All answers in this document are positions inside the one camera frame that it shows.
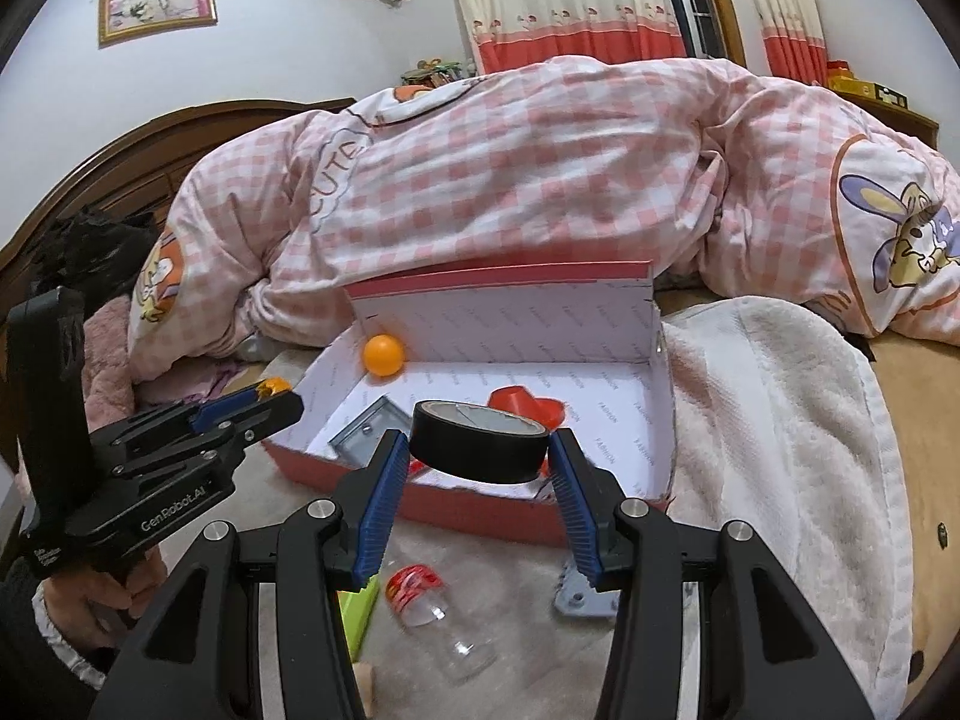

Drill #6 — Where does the wooden headboard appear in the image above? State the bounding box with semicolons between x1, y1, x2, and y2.
2;98;353;309

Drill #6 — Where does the person left hand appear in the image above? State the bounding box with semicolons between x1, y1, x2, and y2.
43;546;167;650

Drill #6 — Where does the floral window curtain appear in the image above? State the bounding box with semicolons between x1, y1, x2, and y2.
457;0;828;86

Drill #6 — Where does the red cardboard box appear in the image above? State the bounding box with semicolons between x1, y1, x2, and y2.
265;262;675;507

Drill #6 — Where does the clear plastic bottle red label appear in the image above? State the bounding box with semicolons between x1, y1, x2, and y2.
384;562;496;683

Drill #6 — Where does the grey metal hinge plate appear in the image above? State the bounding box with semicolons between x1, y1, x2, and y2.
553;559;620;619

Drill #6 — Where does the pink checkered quilt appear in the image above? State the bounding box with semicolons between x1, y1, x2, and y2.
127;57;958;382

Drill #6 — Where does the red hat-shaped toy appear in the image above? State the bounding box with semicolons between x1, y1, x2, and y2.
487;385;566;431

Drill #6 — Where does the wooden side table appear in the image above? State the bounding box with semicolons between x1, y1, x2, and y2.
827;60;939;149

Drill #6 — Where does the purple cloth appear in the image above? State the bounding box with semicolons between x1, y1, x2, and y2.
82;296;265;433

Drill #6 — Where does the black tape roll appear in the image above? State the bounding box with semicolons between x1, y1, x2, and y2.
409;400;550;484

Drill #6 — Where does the small orange toy piece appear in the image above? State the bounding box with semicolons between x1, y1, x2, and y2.
256;377;291;400

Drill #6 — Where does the white fluffy blanket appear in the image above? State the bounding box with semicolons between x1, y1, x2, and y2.
361;298;913;718

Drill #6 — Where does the green utility knife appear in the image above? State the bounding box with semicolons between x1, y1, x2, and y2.
338;575;379;663

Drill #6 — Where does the orange ping pong ball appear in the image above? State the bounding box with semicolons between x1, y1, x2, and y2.
361;333;407;379

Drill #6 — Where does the grey square box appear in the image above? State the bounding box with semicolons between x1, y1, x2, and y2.
329;397;412;468

